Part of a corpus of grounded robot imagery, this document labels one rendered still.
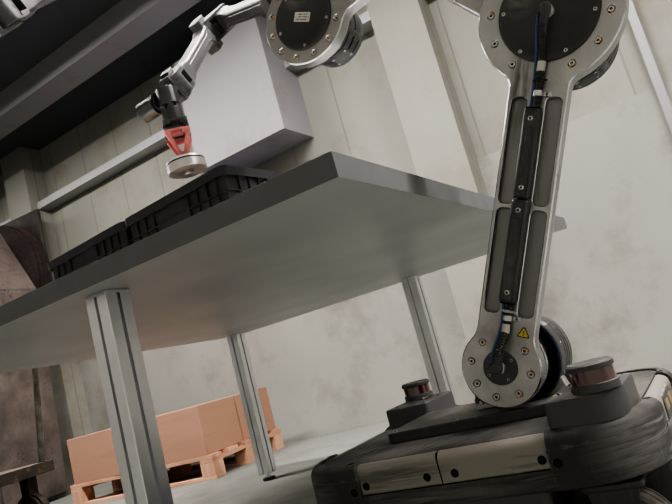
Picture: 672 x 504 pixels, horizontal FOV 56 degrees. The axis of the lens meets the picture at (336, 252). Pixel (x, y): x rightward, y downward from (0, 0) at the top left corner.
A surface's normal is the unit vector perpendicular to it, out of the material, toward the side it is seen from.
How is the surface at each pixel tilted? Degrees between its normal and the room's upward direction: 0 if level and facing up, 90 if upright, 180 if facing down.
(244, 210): 90
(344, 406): 90
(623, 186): 90
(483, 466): 90
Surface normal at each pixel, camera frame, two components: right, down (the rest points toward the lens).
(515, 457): -0.51, -0.01
